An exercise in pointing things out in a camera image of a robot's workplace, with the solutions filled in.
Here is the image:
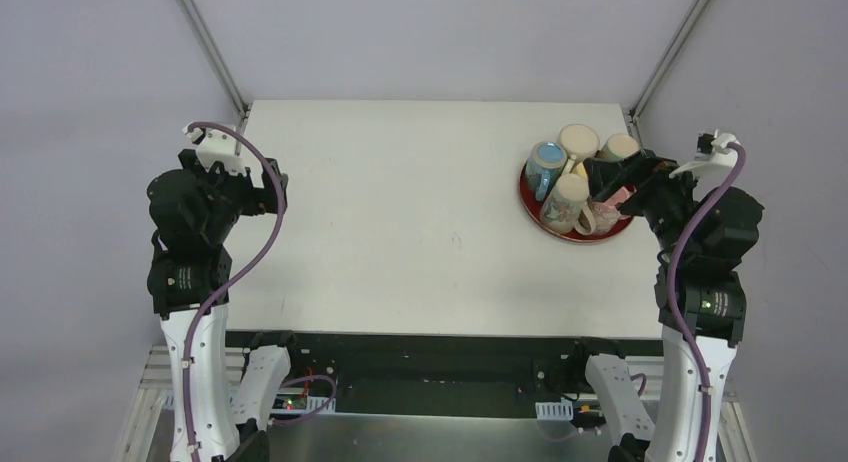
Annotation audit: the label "cream green mug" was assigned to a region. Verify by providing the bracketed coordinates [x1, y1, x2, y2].
[597, 133, 641, 161]

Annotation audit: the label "aluminium frame post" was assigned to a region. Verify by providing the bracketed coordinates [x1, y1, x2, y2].
[175, 0, 250, 133]
[629, 0, 713, 127]

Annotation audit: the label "blue mug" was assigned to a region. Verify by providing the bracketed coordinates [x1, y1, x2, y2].
[523, 141, 568, 202]

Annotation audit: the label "left aluminium frame post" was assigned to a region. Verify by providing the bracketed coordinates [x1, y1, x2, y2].
[175, 0, 250, 133]

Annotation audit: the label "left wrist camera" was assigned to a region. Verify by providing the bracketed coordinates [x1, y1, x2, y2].
[182, 126, 248, 176]

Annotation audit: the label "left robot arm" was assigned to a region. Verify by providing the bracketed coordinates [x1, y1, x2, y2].
[146, 149, 288, 461]

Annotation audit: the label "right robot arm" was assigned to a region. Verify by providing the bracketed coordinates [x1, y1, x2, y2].
[567, 151, 764, 461]

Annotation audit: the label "cream floral mug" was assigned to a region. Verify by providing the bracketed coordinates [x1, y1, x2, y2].
[539, 174, 597, 236]

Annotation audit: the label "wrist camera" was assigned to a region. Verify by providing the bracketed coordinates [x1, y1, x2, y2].
[669, 131, 739, 179]
[182, 126, 248, 176]

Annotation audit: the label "red round tray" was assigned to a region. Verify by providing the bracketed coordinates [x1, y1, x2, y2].
[517, 168, 634, 245]

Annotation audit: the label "left white cable duct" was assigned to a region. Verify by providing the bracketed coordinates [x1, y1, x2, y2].
[270, 391, 337, 417]

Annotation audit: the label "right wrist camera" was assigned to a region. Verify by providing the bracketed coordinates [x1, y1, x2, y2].
[669, 131, 739, 179]

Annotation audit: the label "yellow mug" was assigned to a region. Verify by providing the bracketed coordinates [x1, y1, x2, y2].
[571, 163, 588, 180]

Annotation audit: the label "right aluminium frame post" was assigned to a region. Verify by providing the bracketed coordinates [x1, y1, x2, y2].
[629, 0, 713, 127]

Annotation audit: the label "white cable duct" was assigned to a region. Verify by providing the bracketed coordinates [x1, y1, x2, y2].
[270, 391, 337, 417]
[535, 399, 574, 422]

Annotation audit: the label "right white cable duct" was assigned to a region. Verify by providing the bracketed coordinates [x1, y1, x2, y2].
[535, 399, 574, 422]

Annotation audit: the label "pink mug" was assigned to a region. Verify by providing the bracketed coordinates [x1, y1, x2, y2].
[588, 187, 633, 235]

